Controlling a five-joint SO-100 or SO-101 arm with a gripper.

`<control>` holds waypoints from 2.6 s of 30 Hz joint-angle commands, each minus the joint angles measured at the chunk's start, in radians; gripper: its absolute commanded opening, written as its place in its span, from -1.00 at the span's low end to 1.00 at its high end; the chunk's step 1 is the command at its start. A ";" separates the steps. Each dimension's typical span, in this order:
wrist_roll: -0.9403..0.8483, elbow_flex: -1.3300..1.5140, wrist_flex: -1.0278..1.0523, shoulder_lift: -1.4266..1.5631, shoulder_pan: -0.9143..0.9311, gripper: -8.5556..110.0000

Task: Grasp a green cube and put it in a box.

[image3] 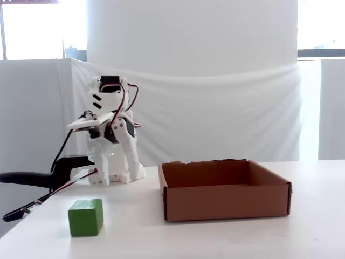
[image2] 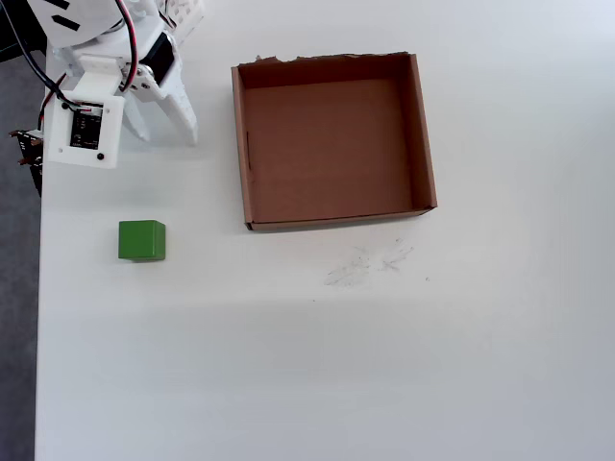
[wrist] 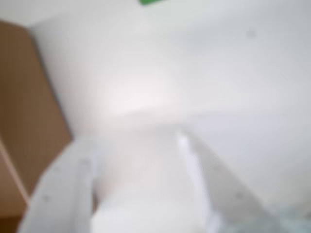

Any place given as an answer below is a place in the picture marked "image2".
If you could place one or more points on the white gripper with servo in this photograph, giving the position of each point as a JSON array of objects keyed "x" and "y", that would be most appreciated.
[{"x": 165, "y": 93}]

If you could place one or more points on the green cube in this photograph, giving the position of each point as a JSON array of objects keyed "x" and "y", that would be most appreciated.
[{"x": 141, "y": 240}]

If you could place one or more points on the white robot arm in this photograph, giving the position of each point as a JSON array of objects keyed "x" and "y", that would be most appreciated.
[{"x": 96, "y": 14}]

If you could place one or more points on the brown cardboard box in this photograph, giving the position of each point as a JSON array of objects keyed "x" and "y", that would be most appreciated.
[{"x": 331, "y": 153}]

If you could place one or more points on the dark circuit board with pins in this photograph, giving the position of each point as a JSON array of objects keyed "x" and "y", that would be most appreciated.
[{"x": 29, "y": 153}]

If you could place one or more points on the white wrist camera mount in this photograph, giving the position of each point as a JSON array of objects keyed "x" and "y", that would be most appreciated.
[{"x": 108, "y": 139}]

